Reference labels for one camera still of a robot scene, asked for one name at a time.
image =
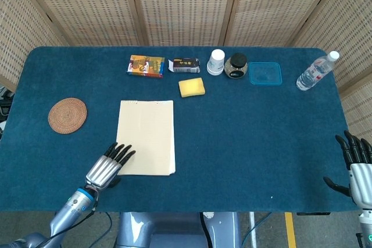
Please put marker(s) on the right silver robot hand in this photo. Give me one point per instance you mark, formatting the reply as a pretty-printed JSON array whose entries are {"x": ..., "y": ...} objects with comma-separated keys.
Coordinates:
[{"x": 359, "y": 166}]

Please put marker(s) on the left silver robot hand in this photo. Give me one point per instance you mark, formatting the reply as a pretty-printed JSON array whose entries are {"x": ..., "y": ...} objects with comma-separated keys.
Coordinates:
[{"x": 101, "y": 169}]

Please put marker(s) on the yellow spiral notebook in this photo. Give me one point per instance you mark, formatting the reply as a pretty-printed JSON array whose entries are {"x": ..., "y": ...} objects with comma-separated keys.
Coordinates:
[{"x": 146, "y": 137}]

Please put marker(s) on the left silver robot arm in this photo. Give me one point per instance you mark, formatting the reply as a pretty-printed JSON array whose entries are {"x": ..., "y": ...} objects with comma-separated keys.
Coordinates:
[{"x": 62, "y": 216}]

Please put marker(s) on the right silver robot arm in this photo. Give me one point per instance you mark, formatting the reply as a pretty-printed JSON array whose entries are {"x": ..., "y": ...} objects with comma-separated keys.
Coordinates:
[{"x": 365, "y": 226}]

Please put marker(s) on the round woven rattan coaster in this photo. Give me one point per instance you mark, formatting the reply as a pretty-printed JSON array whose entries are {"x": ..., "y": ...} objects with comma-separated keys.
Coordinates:
[{"x": 67, "y": 115}]

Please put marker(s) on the grey robot torso base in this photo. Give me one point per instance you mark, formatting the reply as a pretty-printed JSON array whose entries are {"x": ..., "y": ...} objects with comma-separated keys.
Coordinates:
[{"x": 177, "y": 230}]

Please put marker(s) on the clear plastic water bottle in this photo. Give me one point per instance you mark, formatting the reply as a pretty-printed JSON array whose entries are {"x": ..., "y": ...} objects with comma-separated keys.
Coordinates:
[{"x": 315, "y": 72}]

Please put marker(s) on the colourful orange snack box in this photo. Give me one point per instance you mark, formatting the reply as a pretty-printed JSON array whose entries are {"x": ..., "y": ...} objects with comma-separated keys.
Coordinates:
[{"x": 145, "y": 66}]

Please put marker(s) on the yellow sponge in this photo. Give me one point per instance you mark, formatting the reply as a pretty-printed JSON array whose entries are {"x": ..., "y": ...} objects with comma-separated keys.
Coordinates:
[{"x": 191, "y": 87}]

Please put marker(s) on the blue table cloth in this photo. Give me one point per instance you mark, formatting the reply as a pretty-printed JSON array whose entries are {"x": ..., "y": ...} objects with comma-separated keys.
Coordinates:
[{"x": 232, "y": 143}]

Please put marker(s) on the blue plastic container lid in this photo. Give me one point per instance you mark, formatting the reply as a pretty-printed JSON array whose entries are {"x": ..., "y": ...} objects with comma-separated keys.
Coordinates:
[{"x": 265, "y": 73}]

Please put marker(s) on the black tea box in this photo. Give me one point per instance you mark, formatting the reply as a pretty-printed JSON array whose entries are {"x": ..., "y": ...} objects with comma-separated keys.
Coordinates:
[{"x": 184, "y": 65}]

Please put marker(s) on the white paper cup stack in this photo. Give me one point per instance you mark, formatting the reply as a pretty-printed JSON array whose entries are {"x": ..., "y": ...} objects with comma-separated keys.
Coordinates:
[{"x": 216, "y": 62}]

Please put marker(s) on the glass jar with black lid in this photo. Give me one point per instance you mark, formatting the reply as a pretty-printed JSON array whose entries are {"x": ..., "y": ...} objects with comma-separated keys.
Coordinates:
[{"x": 237, "y": 66}]

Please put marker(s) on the woven bamboo folding screen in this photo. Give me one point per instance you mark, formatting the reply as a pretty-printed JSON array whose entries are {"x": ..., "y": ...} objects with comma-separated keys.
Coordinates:
[{"x": 186, "y": 7}]

